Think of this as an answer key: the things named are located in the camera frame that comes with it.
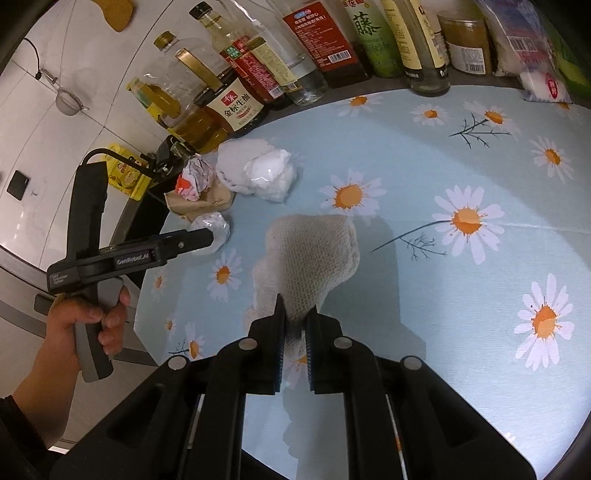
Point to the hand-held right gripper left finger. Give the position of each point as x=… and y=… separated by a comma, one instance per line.
x=265, y=350

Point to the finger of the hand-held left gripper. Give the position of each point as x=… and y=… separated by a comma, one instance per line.
x=191, y=242

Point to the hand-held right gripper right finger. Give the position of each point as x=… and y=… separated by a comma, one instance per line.
x=324, y=350

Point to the clear plastic ball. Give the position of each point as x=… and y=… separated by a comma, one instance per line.
x=220, y=230

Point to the brown paper bag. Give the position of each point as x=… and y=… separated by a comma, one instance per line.
x=212, y=201

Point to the red and white wrapper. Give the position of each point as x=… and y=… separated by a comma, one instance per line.
x=196, y=177

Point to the white knitted cloth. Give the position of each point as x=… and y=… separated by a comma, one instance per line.
x=309, y=258

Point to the white plastic bag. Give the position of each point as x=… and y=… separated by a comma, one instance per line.
x=258, y=168

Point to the person's left forearm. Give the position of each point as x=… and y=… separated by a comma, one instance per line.
x=41, y=415

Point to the person's left hand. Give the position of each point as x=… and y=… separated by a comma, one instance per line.
x=69, y=323

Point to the black sink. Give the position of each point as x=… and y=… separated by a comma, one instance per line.
x=138, y=219

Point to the yellow dish soap bottle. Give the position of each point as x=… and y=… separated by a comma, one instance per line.
x=124, y=175

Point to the metal soap dispenser pump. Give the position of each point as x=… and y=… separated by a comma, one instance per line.
x=173, y=148

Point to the black faucet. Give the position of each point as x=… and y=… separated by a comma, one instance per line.
x=117, y=154

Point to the clear cooking oil jug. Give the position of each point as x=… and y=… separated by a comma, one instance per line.
x=198, y=131

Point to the dark soy sauce jug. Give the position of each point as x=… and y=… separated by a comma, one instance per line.
x=235, y=108

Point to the blue daisy tablecloth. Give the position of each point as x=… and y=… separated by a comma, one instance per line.
x=461, y=300

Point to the green label sauce bottle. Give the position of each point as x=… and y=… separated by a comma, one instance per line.
x=138, y=94

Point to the metal mesh strainer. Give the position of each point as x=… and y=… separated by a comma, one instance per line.
x=69, y=99

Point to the red label black cap bottle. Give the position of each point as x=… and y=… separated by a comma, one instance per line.
x=254, y=69

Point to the clear bottle yellow cap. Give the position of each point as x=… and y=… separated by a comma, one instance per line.
x=304, y=85

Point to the red label gold cap bottle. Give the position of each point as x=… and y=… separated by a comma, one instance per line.
x=332, y=50

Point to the orange wooden board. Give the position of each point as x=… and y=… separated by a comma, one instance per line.
x=115, y=11

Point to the green pepper oil bottle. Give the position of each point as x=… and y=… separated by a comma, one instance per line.
x=374, y=41

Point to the olive label small bottle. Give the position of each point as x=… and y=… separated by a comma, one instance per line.
x=425, y=50

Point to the small brown jar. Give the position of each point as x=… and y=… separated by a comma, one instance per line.
x=464, y=44

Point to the clear bag of white salt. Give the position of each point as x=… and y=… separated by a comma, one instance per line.
x=531, y=60

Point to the green packet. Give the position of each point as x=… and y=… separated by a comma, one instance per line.
x=577, y=64

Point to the small black wall socket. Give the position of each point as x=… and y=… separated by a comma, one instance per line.
x=18, y=184

